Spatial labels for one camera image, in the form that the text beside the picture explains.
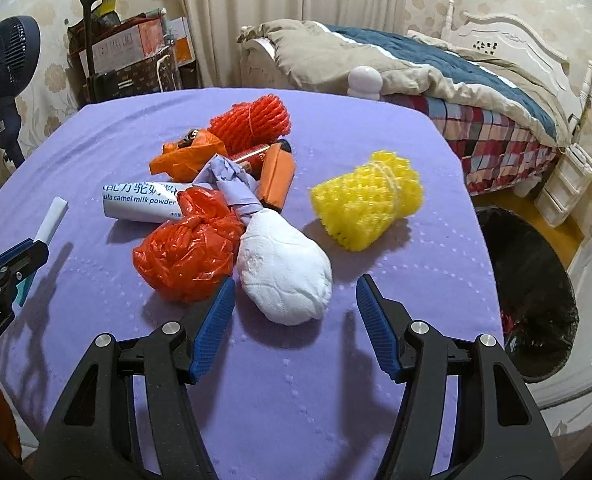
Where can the bed with patchwork quilt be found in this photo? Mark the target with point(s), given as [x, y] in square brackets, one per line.
[425, 60]

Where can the white bed headboard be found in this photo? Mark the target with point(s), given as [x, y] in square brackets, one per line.
[505, 35]

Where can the white milk powder packet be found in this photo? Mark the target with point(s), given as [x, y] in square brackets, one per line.
[136, 202]

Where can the white tissue wad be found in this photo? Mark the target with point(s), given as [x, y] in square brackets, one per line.
[281, 270]

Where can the knotted red plastic bag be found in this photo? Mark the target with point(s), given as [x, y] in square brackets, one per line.
[186, 250]

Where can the purple paper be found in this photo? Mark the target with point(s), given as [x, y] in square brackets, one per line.
[231, 180]

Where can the red printed packet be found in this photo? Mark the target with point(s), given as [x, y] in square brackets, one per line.
[248, 159]

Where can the white and orange box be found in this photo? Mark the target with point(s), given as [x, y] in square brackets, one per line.
[183, 50]

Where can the white round bedpost knob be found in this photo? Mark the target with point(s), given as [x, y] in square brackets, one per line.
[364, 82]

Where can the small black object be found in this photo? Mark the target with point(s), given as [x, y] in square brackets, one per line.
[285, 146]

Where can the white plastic drawer unit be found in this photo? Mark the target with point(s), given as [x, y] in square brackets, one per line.
[563, 185]

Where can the orange plastic bag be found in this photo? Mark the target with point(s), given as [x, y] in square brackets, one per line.
[186, 160]

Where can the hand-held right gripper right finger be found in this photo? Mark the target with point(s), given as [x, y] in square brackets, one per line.
[378, 332]

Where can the yellow foam fruit net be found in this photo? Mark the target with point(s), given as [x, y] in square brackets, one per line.
[365, 200]

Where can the cardboard box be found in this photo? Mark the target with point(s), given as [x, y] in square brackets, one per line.
[126, 42]

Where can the dark blue fan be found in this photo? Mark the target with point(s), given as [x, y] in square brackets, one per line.
[6, 55]

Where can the black hand cart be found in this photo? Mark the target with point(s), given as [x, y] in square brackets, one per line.
[90, 35]

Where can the purple tablecloth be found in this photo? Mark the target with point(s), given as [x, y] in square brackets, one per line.
[286, 410]

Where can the trash bin with black bag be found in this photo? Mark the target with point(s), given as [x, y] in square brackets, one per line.
[525, 270]

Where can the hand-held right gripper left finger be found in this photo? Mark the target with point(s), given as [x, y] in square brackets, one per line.
[211, 332]

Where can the checkered bed sheet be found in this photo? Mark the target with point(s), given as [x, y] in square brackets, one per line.
[485, 140]

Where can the wicker basket with boxes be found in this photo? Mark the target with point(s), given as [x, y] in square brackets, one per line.
[136, 80]

